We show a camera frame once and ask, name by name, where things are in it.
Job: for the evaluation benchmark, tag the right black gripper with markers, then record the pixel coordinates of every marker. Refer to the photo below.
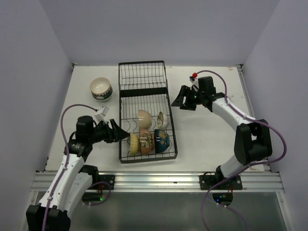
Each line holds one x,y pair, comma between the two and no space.
185,91

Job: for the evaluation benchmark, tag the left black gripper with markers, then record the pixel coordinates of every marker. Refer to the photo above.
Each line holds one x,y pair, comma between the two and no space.
114,134

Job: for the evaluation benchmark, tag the yellow green patterned bowl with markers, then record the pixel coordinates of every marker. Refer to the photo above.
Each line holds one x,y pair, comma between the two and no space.
134,144

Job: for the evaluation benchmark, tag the teal white dotted bowl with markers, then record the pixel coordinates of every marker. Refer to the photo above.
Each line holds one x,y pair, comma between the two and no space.
104,95

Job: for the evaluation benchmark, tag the white bowl blue stripes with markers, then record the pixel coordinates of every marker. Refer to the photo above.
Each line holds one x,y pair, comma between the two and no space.
100,85

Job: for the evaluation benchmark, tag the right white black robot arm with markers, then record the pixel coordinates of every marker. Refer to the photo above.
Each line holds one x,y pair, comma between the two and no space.
252,137

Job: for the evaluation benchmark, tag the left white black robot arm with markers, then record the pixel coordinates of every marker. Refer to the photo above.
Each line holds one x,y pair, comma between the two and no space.
54,210

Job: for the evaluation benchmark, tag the pink floral bowl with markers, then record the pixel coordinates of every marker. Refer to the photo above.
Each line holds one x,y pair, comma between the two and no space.
146,139

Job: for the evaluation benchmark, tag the beige plain bowl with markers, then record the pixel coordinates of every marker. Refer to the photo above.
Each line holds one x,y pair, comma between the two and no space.
144,119

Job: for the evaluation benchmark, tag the white scalloped patterned bowl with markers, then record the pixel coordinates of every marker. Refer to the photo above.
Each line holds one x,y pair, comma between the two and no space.
162,121

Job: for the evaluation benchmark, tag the dark blue floral bowl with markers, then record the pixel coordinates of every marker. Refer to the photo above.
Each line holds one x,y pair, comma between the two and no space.
161,141

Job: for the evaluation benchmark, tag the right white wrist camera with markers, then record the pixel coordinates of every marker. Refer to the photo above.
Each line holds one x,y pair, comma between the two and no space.
194,80

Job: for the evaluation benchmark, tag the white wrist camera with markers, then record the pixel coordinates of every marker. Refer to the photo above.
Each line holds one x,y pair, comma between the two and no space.
101,113
194,80

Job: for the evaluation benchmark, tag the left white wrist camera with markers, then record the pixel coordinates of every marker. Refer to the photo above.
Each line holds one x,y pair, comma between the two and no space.
101,113

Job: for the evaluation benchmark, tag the black wire dish rack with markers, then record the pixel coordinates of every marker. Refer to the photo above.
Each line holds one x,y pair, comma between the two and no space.
143,86

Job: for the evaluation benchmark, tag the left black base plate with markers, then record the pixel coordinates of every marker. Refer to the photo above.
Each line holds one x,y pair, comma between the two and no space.
108,179

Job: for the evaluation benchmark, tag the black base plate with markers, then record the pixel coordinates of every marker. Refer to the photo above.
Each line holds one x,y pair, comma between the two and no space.
108,179
220,182

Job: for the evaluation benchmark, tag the aluminium mounting rail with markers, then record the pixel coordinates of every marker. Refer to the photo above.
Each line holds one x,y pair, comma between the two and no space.
190,182

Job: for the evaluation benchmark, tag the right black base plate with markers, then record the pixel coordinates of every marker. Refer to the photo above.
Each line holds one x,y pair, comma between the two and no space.
220,182

